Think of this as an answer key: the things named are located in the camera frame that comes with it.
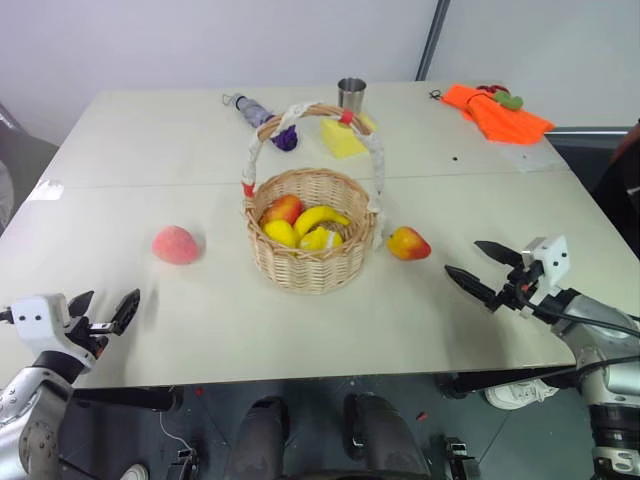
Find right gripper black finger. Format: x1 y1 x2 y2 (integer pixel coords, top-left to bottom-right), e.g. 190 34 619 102
443 265 502 314
473 240 524 268

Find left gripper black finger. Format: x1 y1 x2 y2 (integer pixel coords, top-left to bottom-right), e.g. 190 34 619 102
67 290 96 318
112 287 142 336

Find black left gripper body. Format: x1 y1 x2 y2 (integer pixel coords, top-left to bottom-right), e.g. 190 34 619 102
64 312 116 359

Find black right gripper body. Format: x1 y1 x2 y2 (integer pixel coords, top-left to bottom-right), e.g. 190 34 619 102
493 261 544 314

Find red yellow mango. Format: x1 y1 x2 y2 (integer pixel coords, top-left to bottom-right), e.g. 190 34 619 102
385 225 433 262

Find pink peach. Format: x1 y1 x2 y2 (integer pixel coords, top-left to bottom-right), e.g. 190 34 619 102
151 224 206 265

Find orange cloth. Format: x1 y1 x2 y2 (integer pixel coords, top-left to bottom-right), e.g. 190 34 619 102
440 83 557 147

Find person in dark clothes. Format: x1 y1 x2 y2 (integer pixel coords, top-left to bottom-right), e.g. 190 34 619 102
588 118 640 239

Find green red plush toy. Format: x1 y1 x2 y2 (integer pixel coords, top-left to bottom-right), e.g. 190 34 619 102
476 84 524 111

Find yellow banana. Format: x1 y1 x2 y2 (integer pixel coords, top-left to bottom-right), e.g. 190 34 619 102
292 205 352 239

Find yellow lemon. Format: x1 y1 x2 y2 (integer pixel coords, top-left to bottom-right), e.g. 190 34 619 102
262 219 300 248

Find dark rounded robot leg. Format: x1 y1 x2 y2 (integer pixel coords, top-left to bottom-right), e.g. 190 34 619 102
343 391 432 480
233 396 292 480

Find red yellow apple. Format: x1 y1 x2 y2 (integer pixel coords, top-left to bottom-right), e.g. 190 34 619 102
259 194 306 227

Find yellow sponge block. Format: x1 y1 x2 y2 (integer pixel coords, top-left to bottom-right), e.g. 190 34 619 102
319 111 380 161

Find stainless steel cup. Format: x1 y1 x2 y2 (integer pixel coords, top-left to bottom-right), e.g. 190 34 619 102
336 76 368 112

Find folded grey purple umbrella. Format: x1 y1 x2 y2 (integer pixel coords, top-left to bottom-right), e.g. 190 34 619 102
221 91 302 153

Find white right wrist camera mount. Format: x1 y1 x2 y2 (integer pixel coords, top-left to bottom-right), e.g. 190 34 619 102
519 235 570 302

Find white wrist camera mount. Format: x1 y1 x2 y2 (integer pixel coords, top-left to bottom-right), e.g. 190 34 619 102
9 293 97 374
519 235 570 302

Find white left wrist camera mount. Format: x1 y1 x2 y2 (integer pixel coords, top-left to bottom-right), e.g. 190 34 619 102
9 293 97 374

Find black table frame bar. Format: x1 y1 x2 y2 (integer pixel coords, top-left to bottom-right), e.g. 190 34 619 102
438 366 577 400
71 386 185 414

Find thin white floor cable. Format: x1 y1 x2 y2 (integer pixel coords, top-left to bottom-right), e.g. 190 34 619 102
158 411 192 452

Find wicker basket with wrapped handle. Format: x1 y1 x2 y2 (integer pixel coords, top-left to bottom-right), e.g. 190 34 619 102
241 101 389 297

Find grey wall post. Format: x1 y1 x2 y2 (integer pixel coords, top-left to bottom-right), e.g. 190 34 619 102
413 0 452 82

